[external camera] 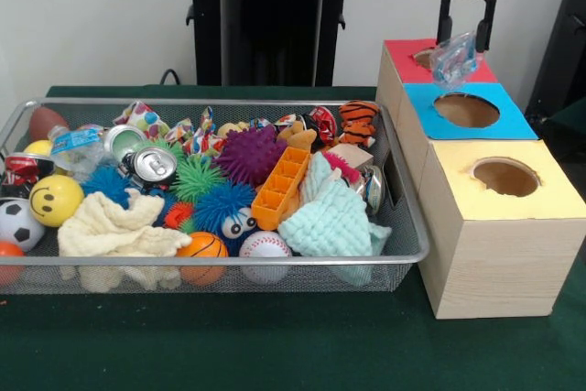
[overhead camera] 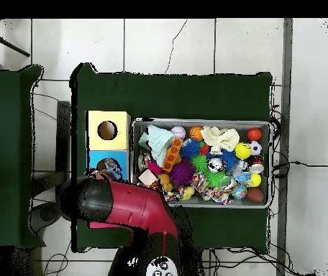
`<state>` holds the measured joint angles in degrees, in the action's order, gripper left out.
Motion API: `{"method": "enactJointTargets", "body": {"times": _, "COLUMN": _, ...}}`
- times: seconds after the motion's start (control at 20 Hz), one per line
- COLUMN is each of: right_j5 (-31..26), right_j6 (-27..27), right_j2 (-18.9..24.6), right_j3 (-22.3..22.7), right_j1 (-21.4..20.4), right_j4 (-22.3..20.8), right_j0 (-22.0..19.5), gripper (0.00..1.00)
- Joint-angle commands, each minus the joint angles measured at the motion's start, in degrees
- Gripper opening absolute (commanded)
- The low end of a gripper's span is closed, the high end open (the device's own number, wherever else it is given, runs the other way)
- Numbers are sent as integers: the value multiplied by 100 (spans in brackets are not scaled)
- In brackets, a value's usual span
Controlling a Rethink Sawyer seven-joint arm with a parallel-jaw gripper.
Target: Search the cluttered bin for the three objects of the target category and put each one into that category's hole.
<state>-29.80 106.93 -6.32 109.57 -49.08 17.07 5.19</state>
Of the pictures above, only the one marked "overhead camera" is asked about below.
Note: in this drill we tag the small soccer ball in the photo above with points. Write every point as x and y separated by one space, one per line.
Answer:
255 147

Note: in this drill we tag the yellow smiley ball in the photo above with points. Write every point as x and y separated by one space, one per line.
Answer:
242 151

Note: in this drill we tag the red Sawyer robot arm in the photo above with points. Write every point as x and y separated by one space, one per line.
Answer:
135 207

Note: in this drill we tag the cream waffle cloth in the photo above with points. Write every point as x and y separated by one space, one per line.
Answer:
221 139

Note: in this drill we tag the black tripod leg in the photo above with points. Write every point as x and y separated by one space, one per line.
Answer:
8 44

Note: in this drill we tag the small white baseball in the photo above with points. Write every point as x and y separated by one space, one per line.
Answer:
178 132

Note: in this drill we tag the shallow silver mesh bin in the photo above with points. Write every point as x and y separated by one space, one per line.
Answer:
253 123

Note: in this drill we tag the black metal stand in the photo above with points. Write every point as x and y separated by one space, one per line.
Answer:
63 143

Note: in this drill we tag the light blue knitted cloth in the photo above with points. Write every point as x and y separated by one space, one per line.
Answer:
158 141

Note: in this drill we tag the wooden box with three holes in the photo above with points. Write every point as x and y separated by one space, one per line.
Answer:
118 145

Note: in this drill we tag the orange plastic compartment tray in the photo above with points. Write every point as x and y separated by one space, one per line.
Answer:
172 154

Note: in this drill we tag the small brown football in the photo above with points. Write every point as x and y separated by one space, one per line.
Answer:
255 195

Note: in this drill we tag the plain orange ball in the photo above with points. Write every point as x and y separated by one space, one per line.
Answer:
254 134

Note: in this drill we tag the dark green table cloth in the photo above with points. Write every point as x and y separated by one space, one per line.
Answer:
5 158
169 95

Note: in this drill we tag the small orange basketball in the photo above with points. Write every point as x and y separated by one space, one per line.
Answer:
196 133

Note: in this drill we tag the dark gray round base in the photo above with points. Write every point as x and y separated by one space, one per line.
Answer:
44 214

